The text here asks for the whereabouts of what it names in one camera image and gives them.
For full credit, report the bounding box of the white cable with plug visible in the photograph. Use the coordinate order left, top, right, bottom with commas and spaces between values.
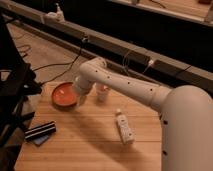
121, 49, 156, 78

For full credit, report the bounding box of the black cable on floor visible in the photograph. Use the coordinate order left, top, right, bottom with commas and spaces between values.
16, 37, 88, 84

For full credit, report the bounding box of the orange ceramic bowl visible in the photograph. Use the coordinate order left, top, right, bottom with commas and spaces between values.
51, 82, 77, 107

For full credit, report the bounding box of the long metal rail beam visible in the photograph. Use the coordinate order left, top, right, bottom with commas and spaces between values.
0, 0, 213, 94

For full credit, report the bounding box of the white plastic bottle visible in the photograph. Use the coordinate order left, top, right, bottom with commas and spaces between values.
115, 109, 134, 144

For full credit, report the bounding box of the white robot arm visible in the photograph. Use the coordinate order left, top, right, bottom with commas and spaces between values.
74, 57, 213, 171

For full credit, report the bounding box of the clear plastic cup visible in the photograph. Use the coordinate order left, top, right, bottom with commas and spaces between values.
96, 83, 109, 102

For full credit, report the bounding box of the black white striped block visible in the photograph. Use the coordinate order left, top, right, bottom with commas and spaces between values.
25, 121, 56, 141

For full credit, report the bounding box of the black tripod stand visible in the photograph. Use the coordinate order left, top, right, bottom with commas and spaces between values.
0, 12, 41, 171

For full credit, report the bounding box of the white object on rail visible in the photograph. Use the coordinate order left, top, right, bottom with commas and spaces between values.
46, 3, 65, 22

